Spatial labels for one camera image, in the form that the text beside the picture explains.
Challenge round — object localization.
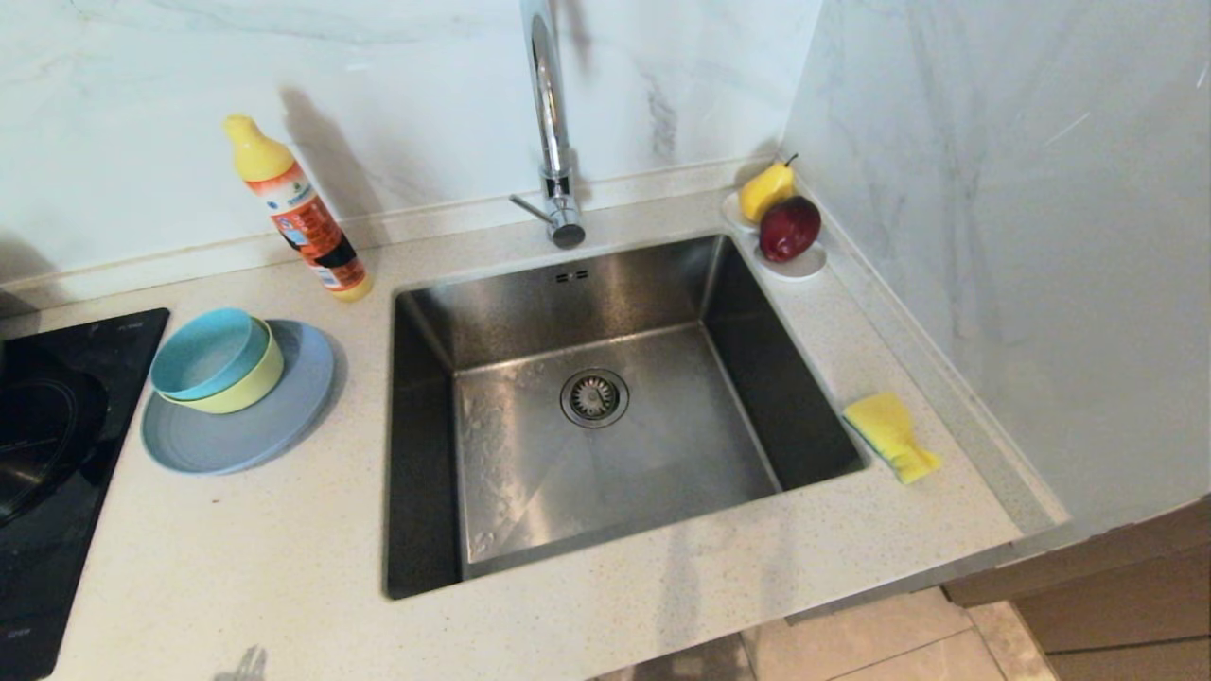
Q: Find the orange dish soap bottle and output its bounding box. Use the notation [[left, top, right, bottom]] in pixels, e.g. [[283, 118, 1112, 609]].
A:
[[223, 113, 374, 303]]

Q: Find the metal sink drain strainer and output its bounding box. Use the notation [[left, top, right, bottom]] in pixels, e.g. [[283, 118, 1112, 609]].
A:
[[559, 368, 630, 429]]

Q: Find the stainless steel sink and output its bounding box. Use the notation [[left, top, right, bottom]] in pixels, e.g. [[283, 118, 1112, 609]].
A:
[[383, 232, 871, 602]]

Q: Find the yellow sponge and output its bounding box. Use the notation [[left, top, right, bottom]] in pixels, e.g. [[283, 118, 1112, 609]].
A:
[[842, 393, 943, 485]]

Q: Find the dark red apple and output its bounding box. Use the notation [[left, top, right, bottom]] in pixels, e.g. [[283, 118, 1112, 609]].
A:
[[759, 195, 822, 263]]

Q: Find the yellow pear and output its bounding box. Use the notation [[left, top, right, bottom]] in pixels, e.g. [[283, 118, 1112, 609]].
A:
[[738, 153, 800, 224]]

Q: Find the chrome faucet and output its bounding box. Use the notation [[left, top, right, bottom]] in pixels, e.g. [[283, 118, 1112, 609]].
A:
[[509, 0, 588, 251]]

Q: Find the pale yellow bowl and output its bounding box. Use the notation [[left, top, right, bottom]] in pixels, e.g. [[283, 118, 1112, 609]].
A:
[[156, 317, 285, 415]]

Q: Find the blue-grey plate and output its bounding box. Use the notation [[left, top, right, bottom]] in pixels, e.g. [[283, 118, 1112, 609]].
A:
[[141, 319, 336, 476]]

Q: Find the light blue bowl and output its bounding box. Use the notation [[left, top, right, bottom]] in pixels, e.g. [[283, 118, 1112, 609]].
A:
[[149, 307, 271, 402]]

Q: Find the wooden cabinet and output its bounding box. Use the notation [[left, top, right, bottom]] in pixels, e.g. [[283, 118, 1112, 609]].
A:
[[941, 497, 1211, 681]]

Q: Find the black induction cooktop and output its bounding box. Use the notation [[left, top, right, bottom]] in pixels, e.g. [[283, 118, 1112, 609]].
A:
[[0, 307, 171, 681]]

